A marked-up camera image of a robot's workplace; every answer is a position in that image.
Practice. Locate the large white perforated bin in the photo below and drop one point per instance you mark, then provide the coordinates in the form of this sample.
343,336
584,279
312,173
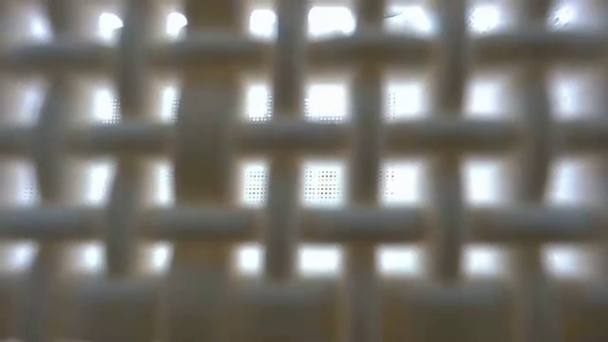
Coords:
204,142

